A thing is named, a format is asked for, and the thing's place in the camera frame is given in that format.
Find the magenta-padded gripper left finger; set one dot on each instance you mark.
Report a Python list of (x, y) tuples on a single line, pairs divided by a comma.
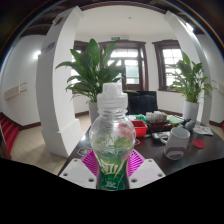
[(75, 171)]

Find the white and brown mug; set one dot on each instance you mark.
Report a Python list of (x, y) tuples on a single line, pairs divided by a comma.
[(176, 143)]

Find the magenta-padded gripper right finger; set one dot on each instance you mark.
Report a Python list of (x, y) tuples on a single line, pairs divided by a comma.
[(146, 171)]

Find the grey ball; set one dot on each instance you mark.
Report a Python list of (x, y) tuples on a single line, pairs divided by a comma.
[(187, 126), (192, 123)]

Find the white printed leaflet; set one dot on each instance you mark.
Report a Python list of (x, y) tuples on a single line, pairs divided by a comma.
[(203, 130)]

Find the green exit sign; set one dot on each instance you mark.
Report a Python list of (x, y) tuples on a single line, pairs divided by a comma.
[(115, 38)]

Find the clear green-labelled drink bottle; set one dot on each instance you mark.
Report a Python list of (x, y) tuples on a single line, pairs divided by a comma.
[(112, 133)]

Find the broad-leaved plant in white pot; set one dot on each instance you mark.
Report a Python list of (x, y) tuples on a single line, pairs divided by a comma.
[(91, 73), (190, 111)]

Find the flat round red coaster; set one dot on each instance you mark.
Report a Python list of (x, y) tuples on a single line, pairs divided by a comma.
[(199, 143)]

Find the bright wall lamp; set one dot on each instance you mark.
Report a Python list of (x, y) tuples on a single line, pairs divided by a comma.
[(36, 54)]

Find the brown-framed window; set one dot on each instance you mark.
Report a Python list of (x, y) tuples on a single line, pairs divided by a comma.
[(170, 60), (80, 46)]

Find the red plastic box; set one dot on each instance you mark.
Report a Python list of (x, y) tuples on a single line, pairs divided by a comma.
[(140, 128)]

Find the dark box of white items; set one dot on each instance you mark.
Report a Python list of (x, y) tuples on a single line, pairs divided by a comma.
[(157, 121)]

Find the black office chair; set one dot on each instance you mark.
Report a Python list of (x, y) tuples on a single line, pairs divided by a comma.
[(143, 103)]

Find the brown wooden double door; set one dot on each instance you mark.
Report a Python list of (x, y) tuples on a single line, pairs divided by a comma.
[(133, 66)]

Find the white wall radiator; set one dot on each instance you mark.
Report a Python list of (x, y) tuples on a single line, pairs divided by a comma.
[(15, 91), (219, 86)]

